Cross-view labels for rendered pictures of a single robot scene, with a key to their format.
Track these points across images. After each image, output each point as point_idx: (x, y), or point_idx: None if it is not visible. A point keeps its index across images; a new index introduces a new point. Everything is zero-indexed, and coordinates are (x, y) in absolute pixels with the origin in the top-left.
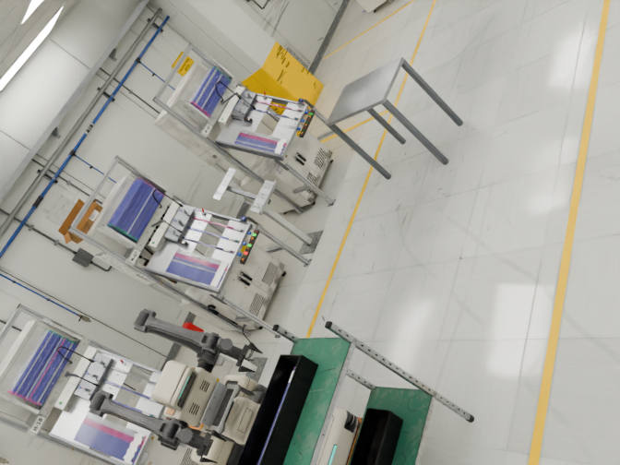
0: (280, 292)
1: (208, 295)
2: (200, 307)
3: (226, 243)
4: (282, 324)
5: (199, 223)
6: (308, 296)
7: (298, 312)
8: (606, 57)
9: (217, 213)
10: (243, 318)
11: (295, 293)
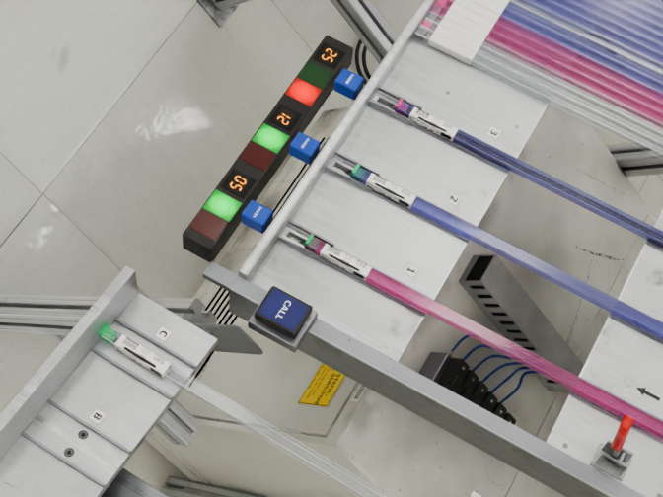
0: (180, 283)
1: (562, 124)
2: (609, 145)
3: (434, 181)
4: (189, 32)
5: (643, 386)
6: (9, 35)
7: (89, 1)
8: None
9: (499, 434)
10: (380, 19)
11: (85, 153)
